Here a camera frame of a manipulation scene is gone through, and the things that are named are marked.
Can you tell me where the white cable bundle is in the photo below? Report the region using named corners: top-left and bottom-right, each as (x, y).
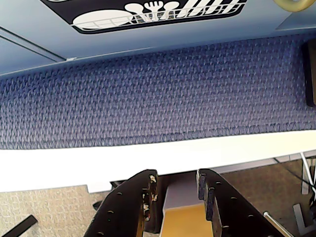
top-left (299, 152), bottom-right (316, 198)

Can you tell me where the blue toy kitchen unit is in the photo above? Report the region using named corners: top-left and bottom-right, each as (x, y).
top-left (0, 0), bottom-right (316, 76)

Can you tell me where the black flat strip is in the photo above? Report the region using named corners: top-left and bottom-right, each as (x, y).
top-left (0, 214), bottom-right (38, 237)

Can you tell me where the black flat box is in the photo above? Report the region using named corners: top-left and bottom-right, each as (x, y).
top-left (302, 39), bottom-right (316, 107)

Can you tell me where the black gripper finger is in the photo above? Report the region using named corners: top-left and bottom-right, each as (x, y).
top-left (196, 168), bottom-right (287, 237)
top-left (83, 169), bottom-right (162, 237)

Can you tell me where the tan wooden block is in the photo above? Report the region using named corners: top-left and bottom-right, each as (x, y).
top-left (159, 179), bottom-right (213, 237)

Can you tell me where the silver metal rod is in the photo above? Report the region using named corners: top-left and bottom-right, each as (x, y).
top-left (263, 211), bottom-right (290, 237)

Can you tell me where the dishwasher door with dish print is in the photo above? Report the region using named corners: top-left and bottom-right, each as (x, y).
top-left (0, 0), bottom-right (312, 62)

